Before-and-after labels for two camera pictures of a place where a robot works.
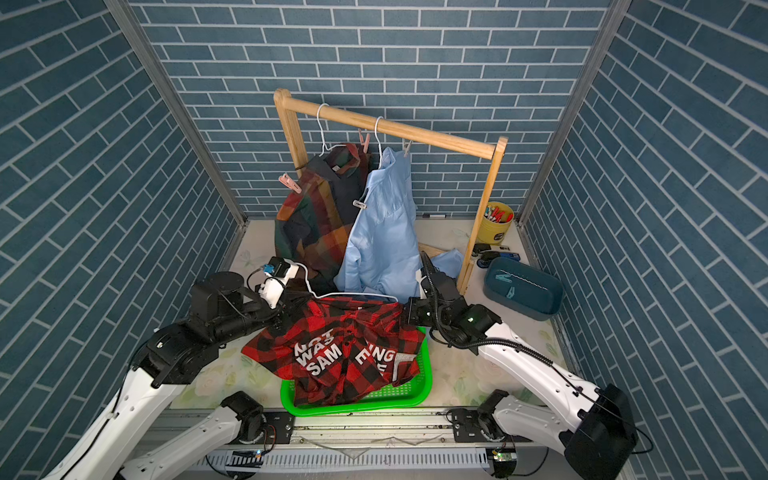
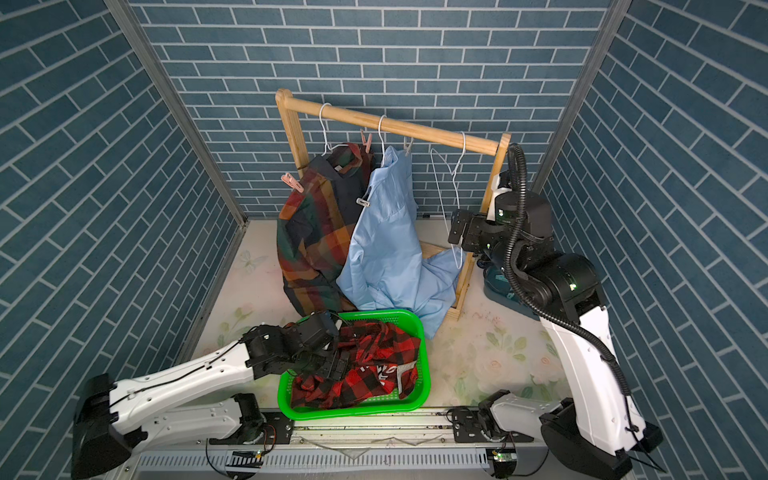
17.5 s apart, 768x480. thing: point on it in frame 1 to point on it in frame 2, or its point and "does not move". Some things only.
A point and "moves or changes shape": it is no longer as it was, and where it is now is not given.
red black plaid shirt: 334,351 moves or changes shape
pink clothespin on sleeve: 287,181 does not move
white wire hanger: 336,292 to 432,151
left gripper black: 286,311 to 328,370
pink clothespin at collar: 364,142 does not move
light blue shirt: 381,256 does not move
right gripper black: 412,315 to 475,223
